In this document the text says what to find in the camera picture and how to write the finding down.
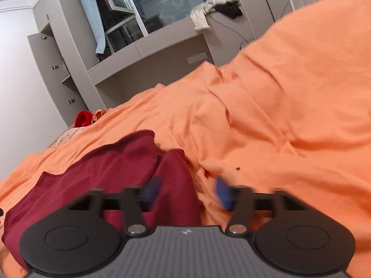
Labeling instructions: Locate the black cloth on ledge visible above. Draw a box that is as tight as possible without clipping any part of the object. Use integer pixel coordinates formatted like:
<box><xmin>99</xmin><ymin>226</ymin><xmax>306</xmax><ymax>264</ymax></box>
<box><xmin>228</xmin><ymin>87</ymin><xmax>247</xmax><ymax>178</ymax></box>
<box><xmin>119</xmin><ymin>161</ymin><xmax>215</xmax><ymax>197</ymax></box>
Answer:
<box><xmin>214</xmin><ymin>1</ymin><xmax>243</xmax><ymax>19</ymax></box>

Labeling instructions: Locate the large glass window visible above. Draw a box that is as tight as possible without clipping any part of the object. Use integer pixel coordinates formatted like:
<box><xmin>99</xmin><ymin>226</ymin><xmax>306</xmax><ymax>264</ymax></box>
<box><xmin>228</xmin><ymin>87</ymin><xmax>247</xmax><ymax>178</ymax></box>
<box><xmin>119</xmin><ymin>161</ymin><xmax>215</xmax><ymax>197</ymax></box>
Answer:
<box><xmin>96</xmin><ymin>0</ymin><xmax>205</xmax><ymax>61</ymax></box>

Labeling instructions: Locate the light blue left curtain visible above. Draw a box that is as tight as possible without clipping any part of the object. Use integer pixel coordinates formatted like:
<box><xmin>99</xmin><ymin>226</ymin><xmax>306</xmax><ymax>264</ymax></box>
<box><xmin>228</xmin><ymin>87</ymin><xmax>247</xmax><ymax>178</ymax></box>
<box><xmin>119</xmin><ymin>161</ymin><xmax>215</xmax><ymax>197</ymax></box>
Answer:
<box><xmin>80</xmin><ymin>0</ymin><xmax>106</xmax><ymax>55</ymax></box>

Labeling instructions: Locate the grey built-in cabinet unit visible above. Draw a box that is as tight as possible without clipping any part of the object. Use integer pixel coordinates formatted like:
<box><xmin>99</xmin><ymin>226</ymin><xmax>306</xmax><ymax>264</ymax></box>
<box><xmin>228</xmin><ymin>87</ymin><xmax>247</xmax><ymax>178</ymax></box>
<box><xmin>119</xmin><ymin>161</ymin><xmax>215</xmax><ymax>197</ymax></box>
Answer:
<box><xmin>28</xmin><ymin>0</ymin><xmax>319</xmax><ymax>125</ymax></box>

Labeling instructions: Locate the orange bed sheet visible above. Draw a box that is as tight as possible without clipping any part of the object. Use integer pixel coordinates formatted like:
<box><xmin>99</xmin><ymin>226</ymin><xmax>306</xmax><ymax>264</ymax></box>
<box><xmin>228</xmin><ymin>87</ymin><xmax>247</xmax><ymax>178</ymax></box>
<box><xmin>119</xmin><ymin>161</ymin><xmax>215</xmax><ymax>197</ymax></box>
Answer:
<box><xmin>1</xmin><ymin>0</ymin><xmax>370</xmax><ymax>277</ymax></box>

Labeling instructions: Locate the white wall socket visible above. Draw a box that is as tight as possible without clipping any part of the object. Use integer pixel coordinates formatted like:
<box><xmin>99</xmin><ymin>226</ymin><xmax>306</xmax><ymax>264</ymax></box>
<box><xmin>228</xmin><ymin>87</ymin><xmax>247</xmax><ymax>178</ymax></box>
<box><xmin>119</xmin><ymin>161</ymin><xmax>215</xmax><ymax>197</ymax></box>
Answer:
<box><xmin>187</xmin><ymin>52</ymin><xmax>208</xmax><ymax>65</ymax></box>

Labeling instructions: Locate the black power cable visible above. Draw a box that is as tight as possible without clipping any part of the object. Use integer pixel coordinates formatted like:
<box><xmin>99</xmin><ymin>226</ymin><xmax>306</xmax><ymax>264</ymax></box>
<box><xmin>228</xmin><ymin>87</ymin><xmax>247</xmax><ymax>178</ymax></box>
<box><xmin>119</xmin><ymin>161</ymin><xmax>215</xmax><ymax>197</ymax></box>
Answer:
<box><xmin>202</xmin><ymin>5</ymin><xmax>256</xmax><ymax>50</ymax></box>

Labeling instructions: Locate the bright red cloth item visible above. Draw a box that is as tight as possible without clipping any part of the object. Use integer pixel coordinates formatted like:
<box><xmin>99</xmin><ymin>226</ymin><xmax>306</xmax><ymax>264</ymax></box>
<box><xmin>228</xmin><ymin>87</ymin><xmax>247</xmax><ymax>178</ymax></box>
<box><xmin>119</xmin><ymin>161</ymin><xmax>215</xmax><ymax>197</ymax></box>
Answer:
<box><xmin>74</xmin><ymin>111</ymin><xmax>93</xmax><ymax>127</ymax></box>

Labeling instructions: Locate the white patterned blanket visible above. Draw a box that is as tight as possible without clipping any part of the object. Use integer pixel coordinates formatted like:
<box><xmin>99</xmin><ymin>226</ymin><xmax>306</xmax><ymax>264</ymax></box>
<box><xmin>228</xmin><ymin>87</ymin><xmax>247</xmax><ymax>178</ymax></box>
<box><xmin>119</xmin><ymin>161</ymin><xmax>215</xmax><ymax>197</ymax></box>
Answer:
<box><xmin>50</xmin><ymin>127</ymin><xmax>84</xmax><ymax>148</ymax></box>

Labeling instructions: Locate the white cloth on ledge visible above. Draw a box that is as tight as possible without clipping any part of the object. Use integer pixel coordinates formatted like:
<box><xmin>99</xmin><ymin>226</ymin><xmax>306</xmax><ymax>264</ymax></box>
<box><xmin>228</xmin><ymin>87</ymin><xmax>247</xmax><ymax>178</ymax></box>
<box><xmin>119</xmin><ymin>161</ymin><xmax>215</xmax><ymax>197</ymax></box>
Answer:
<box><xmin>189</xmin><ymin>0</ymin><xmax>231</xmax><ymax>33</ymax></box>

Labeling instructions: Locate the dark red knit garment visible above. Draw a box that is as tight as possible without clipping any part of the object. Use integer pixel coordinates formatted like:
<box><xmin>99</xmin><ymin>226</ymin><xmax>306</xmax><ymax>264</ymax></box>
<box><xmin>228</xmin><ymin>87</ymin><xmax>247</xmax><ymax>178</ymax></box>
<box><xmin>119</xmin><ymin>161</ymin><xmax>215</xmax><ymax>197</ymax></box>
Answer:
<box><xmin>2</xmin><ymin>130</ymin><xmax>201</xmax><ymax>267</ymax></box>

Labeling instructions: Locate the small orange cloth piece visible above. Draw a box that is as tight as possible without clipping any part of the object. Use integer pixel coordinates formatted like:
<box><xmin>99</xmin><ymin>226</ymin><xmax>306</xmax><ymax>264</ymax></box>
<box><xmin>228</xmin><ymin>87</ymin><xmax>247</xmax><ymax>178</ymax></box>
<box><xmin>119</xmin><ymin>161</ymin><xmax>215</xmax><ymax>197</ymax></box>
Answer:
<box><xmin>91</xmin><ymin>109</ymin><xmax>109</xmax><ymax>124</ymax></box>

